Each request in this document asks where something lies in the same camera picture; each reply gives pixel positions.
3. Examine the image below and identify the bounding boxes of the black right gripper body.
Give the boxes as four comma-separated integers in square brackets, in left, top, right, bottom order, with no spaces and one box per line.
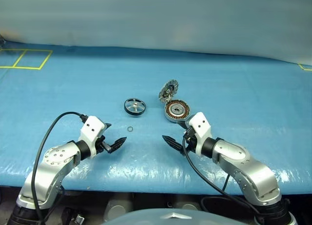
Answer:
[182,126,199,155]

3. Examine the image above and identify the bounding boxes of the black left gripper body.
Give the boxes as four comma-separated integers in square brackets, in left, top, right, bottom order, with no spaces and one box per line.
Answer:
[95,134,113,154]

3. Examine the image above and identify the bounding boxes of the silver motor stator base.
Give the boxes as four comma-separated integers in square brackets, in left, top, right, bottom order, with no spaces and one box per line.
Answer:
[163,100,190,124]

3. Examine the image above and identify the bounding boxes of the black spoked wheel disc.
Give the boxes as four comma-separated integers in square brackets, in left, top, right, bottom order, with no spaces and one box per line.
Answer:
[123,97,148,117]

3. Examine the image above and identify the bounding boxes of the blue foam table cover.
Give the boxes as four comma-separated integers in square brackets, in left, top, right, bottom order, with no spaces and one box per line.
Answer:
[0,41,312,196]

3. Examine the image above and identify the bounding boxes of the grey rounded housing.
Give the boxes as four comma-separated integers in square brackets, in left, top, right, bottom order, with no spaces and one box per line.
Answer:
[179,202,203,211]
[105,198,134,222]

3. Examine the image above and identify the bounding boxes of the grey robot torso with emblem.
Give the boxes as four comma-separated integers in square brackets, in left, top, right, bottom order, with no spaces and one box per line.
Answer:
[102,207,259,225]

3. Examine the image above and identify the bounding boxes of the pale foam backdrop sheet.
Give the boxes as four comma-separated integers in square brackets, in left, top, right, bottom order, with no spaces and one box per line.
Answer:
[0,0,312,65]

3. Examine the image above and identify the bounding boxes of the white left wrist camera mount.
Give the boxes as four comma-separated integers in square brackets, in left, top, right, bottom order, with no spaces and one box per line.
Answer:
[78,115,107,160]

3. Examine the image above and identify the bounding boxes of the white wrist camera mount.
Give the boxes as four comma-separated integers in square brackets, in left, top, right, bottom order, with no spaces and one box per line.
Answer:
[78,115,107,160]
[187,112,212,158]

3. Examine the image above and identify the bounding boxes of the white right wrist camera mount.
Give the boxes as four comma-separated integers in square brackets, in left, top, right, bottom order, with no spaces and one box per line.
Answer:
[187,112,212,158]

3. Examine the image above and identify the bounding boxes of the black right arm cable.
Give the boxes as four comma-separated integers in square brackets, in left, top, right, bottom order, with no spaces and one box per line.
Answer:
[181,134,265,223]

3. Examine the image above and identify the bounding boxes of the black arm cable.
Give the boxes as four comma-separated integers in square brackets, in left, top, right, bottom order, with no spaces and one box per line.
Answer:
[31,111,88,222]
[181,134,265,223]

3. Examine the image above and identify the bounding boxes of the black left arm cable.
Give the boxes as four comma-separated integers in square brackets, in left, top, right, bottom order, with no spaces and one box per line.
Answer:
[31,111,88,222]

